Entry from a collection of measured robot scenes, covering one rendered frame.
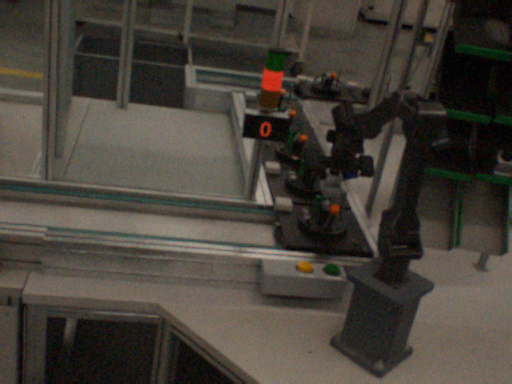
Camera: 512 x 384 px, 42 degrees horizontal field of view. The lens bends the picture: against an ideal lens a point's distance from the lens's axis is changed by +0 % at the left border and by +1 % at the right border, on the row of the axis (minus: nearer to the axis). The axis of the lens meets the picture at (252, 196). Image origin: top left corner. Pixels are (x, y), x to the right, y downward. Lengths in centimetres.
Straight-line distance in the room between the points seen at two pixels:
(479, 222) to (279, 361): 74
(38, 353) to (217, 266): 49
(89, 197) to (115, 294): 36
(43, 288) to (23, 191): 35
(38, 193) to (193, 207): 42
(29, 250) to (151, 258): 29
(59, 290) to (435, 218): 100
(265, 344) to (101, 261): 45
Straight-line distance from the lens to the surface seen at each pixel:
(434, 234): 190
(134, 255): 168
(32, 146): 243
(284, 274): 165
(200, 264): 169
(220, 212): 192
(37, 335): 176
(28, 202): 194
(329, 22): 922
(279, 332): 162
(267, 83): 179
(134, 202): 191
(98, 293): 167
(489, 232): 197
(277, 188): 205
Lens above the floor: 182
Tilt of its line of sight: 26 degrees down
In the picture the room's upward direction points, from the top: 10 degrees clockwise
